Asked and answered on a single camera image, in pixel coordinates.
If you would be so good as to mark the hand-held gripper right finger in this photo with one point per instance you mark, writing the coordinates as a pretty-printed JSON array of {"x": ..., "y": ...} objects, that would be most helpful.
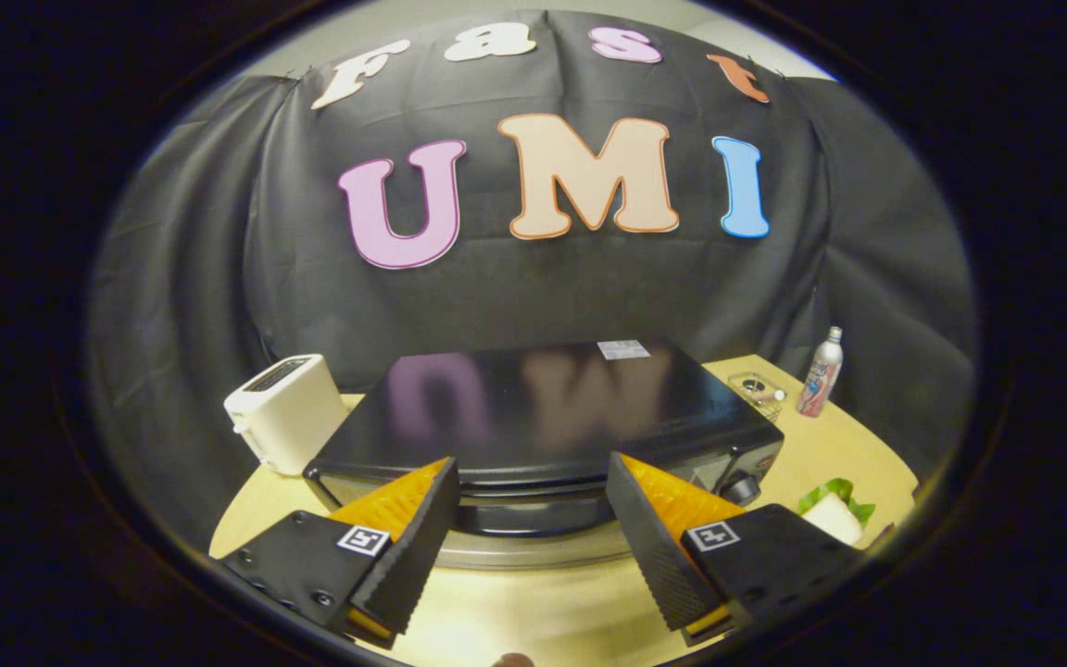
[{"x": 654, "y": 547}]

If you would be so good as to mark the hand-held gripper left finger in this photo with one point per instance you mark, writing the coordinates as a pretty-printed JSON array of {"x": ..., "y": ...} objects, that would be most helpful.
[{"x": 418, "y": 537}]

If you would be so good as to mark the black toaster oven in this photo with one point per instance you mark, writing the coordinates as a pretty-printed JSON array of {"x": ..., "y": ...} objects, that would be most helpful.
[{"x": 543, "y": 417}]

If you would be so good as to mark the sandwich with green lettuce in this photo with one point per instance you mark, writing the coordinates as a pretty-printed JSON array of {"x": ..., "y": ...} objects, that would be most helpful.
[{"x": 832, "y": 515}]

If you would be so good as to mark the white pop-up toaster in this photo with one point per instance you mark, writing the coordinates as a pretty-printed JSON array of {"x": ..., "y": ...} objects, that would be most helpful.
[{"x": 288, "y": 412}]

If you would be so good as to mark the clear glass jar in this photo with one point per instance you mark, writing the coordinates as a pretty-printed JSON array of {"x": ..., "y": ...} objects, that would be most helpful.
[{"x": 758, "y": 391}]

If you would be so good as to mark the pink and white bottle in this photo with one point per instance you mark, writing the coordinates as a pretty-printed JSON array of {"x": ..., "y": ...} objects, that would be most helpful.
[{"x": 820, "y": 375}]

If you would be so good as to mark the black backdrop cloth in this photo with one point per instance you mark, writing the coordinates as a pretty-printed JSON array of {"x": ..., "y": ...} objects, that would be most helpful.
[{"x": 589, "y": 296}]

